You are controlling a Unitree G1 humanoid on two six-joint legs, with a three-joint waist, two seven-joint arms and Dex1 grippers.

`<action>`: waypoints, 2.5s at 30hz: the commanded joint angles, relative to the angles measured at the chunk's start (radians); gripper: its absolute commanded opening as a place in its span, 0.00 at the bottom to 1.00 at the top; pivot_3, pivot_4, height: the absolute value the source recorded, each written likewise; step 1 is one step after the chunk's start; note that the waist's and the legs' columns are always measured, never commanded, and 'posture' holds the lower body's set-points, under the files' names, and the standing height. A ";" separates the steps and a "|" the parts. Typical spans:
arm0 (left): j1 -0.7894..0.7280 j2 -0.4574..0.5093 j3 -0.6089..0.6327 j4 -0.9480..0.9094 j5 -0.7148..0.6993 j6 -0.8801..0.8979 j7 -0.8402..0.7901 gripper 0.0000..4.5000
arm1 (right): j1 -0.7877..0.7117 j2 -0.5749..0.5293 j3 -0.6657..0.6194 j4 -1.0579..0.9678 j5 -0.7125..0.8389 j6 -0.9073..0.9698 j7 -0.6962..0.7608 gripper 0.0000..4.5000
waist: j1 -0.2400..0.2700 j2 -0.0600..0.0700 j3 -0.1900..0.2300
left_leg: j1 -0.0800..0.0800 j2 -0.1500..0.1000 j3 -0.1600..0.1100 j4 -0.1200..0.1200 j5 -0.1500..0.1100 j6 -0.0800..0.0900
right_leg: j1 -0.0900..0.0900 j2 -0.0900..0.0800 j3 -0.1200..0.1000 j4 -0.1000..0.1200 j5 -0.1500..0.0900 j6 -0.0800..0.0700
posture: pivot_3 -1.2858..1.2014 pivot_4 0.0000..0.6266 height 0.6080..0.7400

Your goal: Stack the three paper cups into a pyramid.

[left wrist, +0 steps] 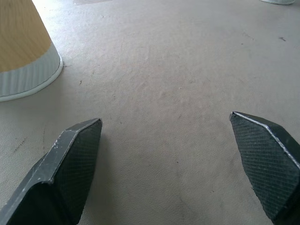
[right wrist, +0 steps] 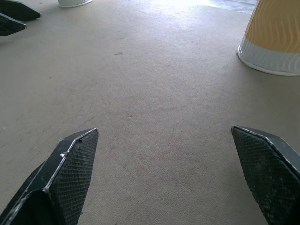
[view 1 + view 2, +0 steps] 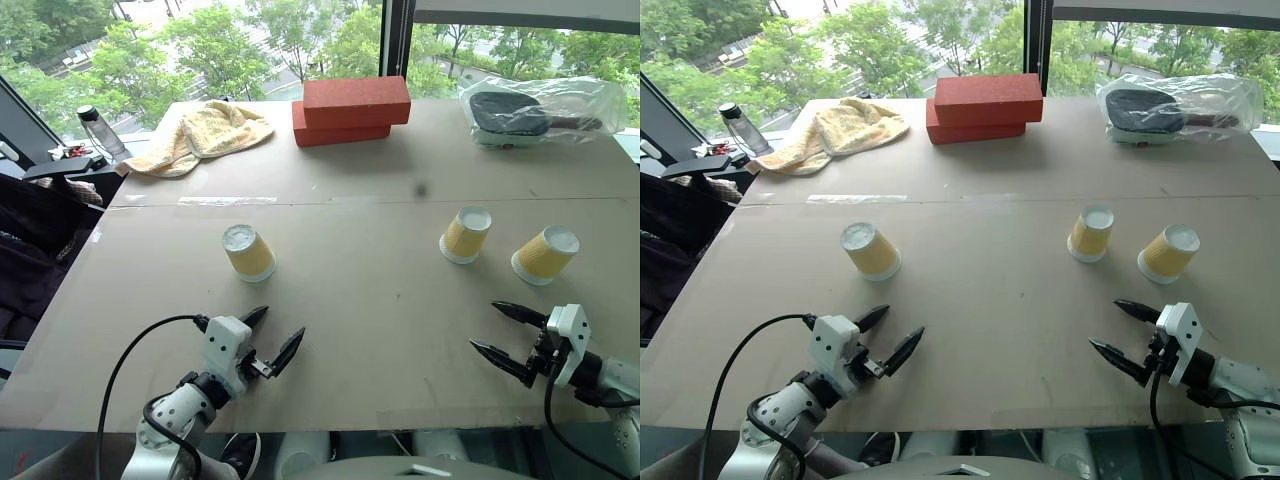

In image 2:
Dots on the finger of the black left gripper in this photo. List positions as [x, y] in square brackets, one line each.
[18, 9]
[9, 27]

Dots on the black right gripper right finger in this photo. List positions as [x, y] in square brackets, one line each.
[264, 173]

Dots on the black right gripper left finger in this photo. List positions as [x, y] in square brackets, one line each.
[63, 178]

